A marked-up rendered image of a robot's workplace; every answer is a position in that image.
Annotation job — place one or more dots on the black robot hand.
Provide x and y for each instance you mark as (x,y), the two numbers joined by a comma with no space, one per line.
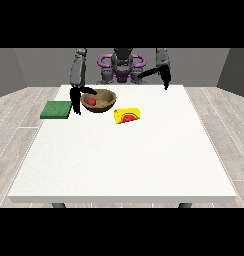
(75,96)
(163,74)

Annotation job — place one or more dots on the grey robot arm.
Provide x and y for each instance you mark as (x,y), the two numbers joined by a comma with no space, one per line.
(162,58)
(78,70)

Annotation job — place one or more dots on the small red ball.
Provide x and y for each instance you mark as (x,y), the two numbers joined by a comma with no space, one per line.
(91,101)

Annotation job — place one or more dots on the green square pad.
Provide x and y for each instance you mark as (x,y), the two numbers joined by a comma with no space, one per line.
(56,109)

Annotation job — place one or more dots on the brown wooden bowl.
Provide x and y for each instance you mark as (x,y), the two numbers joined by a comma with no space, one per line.
(98,99)

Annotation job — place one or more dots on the yellow cup with melon print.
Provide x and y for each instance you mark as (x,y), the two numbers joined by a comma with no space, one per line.
(127,115)

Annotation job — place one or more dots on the grey robot trunk purple rings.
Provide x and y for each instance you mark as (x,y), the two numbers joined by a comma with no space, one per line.
(121,68)

